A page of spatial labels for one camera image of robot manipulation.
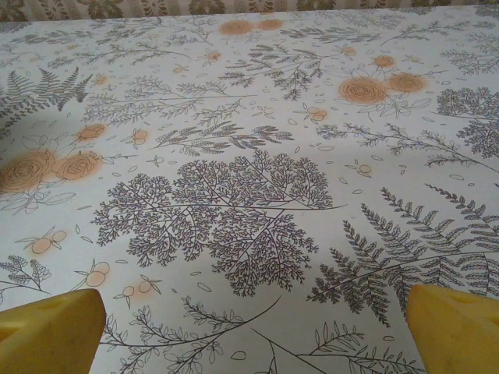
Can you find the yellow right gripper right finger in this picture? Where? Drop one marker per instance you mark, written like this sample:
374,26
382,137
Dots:
460,339

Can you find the floral fern print tablecloth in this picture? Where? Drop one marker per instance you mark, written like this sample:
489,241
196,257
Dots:
249,156

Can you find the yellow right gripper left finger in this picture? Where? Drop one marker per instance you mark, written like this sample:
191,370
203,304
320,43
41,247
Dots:
47,339

